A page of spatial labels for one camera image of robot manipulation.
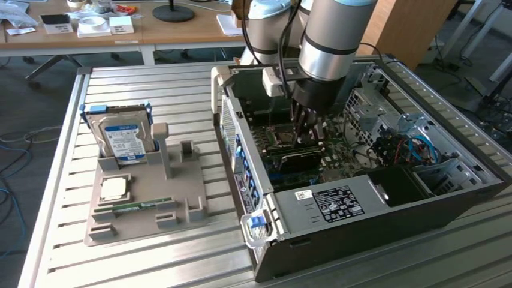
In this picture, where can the black and white box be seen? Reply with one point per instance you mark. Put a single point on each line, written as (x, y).
(56, 24)

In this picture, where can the blue case release latch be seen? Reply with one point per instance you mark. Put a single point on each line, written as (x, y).
(256, 222)

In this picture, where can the small white box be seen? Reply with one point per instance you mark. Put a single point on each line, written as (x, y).
(121, 25)

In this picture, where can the beige tape roll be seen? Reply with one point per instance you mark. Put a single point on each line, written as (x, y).
(74, 3)

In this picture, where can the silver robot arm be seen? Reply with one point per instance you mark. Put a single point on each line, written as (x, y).
(332, 45)

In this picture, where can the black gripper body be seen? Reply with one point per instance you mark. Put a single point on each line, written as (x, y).
(317, 93)

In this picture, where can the black lamp base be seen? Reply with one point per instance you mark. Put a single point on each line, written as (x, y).
(173, 13)

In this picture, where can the brown cardboard box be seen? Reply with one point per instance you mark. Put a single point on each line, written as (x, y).
(237, 9)

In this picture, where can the grey power supply unit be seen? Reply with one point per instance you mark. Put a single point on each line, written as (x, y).
(304, 207)

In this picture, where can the blue card retention clip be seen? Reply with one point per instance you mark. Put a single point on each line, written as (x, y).
(245, 170)
(240, 156)
(250, 185)
(237, 142)

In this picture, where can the grey PC case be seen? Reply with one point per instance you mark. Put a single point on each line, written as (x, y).
(360, 240)

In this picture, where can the white tape roll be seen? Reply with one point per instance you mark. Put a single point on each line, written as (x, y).
(90, 23)

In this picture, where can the silver disk bay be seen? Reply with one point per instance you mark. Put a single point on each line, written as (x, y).
(448, 177)

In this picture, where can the black graphics card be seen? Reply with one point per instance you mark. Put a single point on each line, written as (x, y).
(300, 162)

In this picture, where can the metal CPU socket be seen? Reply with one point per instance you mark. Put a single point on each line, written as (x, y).
(281, 136)

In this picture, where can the silver CPU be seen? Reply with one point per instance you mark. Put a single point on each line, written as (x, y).
(113, 189)

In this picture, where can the white paper stack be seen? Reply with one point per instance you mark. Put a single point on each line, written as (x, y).
(228, 27)

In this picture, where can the grey plastic parts rack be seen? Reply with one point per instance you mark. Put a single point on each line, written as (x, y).
(160, 192)

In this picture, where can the flat white box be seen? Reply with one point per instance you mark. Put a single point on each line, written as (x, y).
(96, 33)

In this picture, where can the hard disk with blue carrier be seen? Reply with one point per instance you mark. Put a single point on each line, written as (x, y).
(121, 138)

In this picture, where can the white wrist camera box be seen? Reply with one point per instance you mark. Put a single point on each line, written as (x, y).
(273, 82)

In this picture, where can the clear plastic bag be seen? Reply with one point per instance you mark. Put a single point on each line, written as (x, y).
(16, 15)

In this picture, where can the blue expansion slot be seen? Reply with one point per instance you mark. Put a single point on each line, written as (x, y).
(273, 176)

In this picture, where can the grey chipset heat sink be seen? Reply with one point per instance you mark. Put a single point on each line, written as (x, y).
(332, 176)

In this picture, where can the green motherboard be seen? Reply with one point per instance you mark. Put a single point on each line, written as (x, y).
(340, 159)

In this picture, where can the wooden desk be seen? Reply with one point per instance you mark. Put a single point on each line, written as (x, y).
(180, 33)

